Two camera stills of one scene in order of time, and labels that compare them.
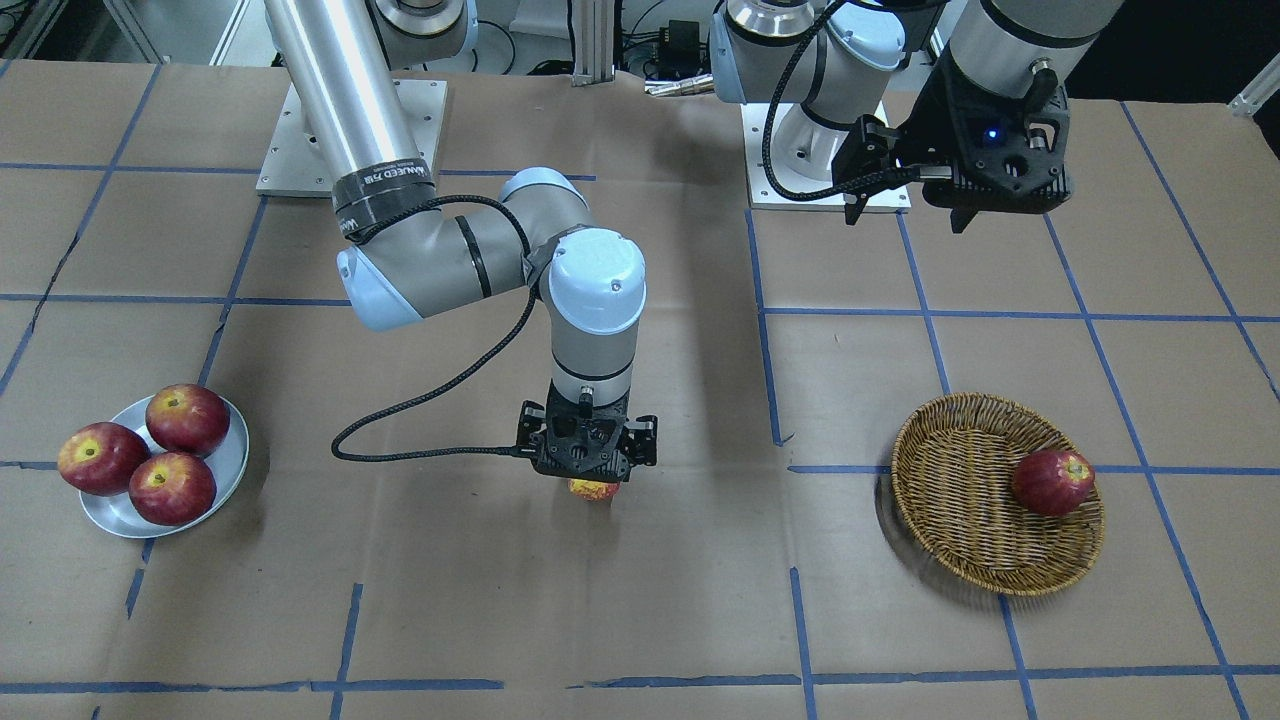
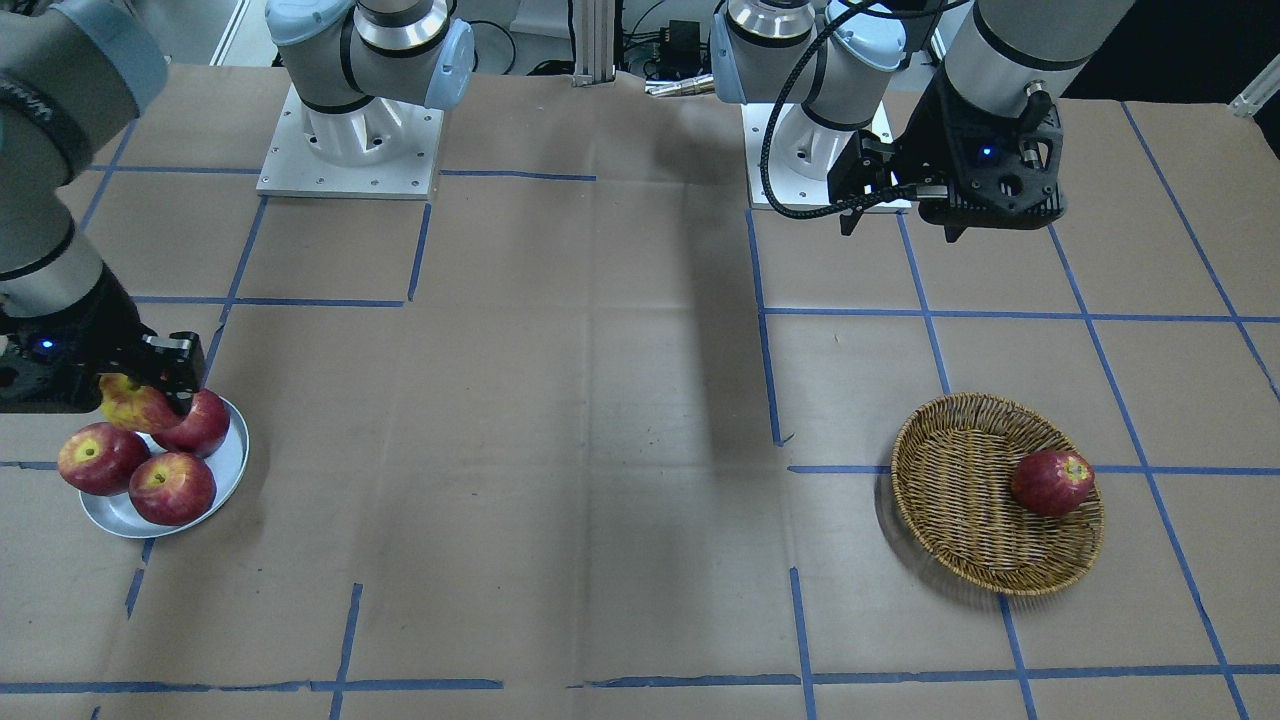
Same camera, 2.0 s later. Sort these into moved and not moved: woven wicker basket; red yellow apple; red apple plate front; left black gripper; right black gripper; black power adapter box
Moved: red yellow apple; right black gripper
Not moved: left black gripper; black power adapter box; red apple plate front; woven wicker basket
